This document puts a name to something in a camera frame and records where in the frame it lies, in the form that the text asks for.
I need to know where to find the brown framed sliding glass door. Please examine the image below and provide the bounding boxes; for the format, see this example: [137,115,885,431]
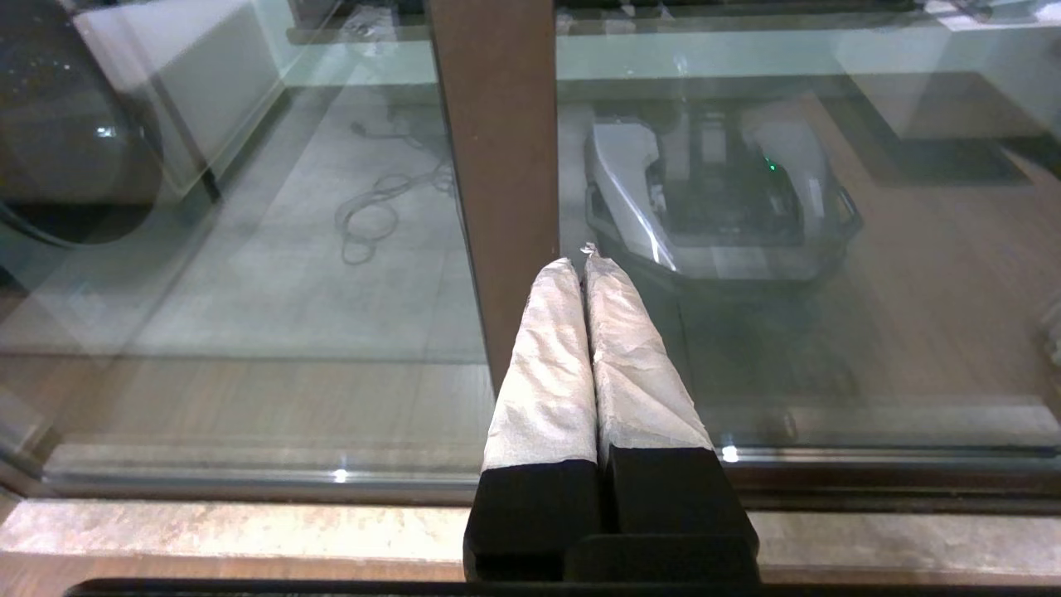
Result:
[554,0,1061,500]

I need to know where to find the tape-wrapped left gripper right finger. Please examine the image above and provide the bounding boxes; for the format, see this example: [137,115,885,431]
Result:
[584,254,760,540]

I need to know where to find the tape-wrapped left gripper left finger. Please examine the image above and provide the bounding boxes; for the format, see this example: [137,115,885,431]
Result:
[463,258,603,583]

